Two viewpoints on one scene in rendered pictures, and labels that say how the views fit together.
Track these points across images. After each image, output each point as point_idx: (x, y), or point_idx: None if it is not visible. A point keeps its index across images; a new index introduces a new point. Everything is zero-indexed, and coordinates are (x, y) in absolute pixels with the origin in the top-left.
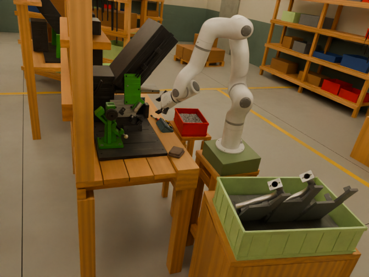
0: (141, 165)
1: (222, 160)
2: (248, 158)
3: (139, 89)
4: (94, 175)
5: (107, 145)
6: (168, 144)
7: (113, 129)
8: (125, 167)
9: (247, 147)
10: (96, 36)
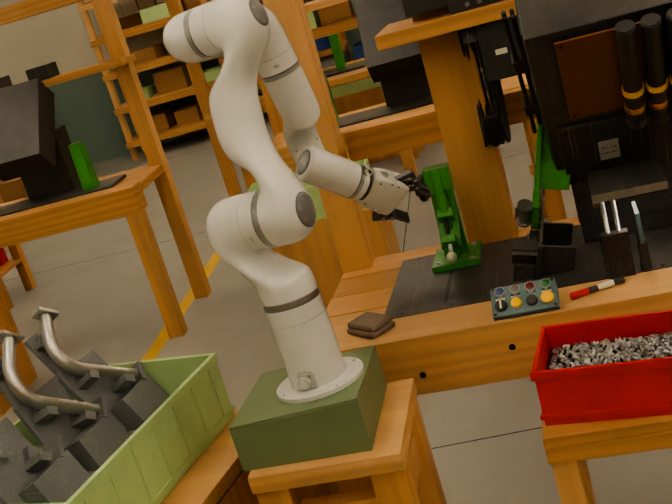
0: (362, 303)
1: (276, 371)
2: (247, 407)
3: (535, 168)
4: (360, 271)
5: (439, 254)
6: (422, 318)
7: (438, 225)
8: (365, 291)
9: (289, 409)
10: (433, 18)
